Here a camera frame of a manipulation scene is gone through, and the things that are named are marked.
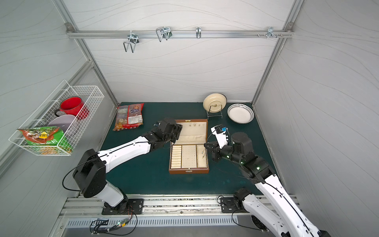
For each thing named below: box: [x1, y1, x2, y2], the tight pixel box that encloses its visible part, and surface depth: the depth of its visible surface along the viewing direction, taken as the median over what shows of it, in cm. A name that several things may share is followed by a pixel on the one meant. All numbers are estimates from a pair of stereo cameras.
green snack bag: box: [16, 125, 74, 155], surface depth 55 cm
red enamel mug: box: [54, 96, 90, 120], surface depth 67 cm
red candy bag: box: [112, 103, 145, 132], surface depth 109 cm
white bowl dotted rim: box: [227, 103, 255, 124], surface depth 115 cm
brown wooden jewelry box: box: [168, 118, 210, 175], surface depth 88 cm
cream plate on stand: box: [202, 92, 228, 114], surface depth 104 cm
